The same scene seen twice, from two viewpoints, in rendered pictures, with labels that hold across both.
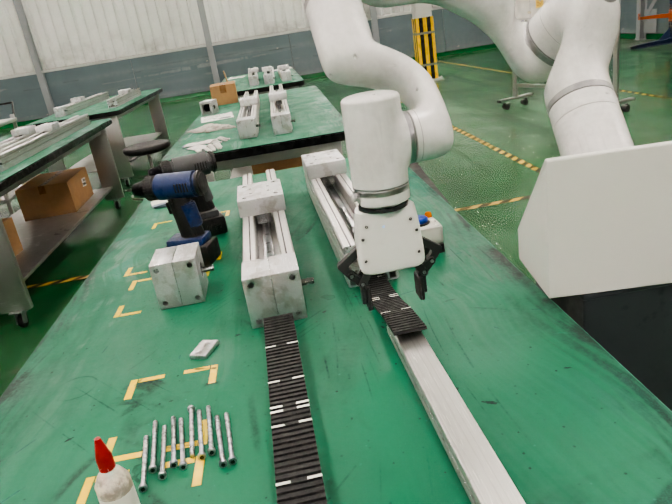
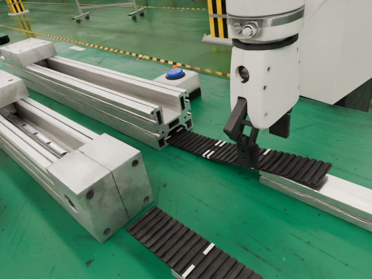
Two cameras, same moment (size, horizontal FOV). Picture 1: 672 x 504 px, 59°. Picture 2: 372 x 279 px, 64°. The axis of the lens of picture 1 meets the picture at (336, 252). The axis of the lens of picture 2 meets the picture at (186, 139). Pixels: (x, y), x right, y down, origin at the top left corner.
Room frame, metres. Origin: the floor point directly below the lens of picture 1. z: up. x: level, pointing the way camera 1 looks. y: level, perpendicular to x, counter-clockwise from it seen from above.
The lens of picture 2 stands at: (0.64, 0.21, 1.10)
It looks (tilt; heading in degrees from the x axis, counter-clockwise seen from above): 34 degrees down; 324
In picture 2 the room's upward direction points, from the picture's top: 10 degrees counter-clockwise
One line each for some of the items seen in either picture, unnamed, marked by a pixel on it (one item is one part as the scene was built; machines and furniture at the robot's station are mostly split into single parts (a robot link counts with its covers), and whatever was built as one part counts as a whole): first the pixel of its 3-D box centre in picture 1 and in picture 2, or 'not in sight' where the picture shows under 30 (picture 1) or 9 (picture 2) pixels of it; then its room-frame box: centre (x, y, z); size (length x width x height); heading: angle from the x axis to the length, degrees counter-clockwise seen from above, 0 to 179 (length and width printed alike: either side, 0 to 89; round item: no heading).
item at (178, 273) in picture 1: (185, 273); not in sight; (1.14, 0.31, 0.83); 0.11 x 0.10 x 0.10; 94
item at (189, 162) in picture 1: (184, 198); not in sight; (1.53, 0.37, 0.89); 0.20 x 0.08 x 0.22; 109
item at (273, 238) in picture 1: (265, 221); (3, 113); (1.44, 0.16, 0.82); 0.80 x 0.10 x 0.09; 5
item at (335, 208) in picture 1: (339, 207); (72, 83); (1.45, -0.03, 0.82); 0.80 x 0.10 x 0.09; 5
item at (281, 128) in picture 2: (426, 276); (283, 113); (0.86, -0.14, 0.86); 0.03 x 0.03 x 0.07; 5
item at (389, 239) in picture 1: (386, 231); (264, 73); (0.86, -0.08, 0.95); 0.10 x 0.07 x 0.11; 95
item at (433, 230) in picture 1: (416, 236); (174, 88); (1.19, -0.17, 0.81); 0.10 x 0.08 x 0.06; 95
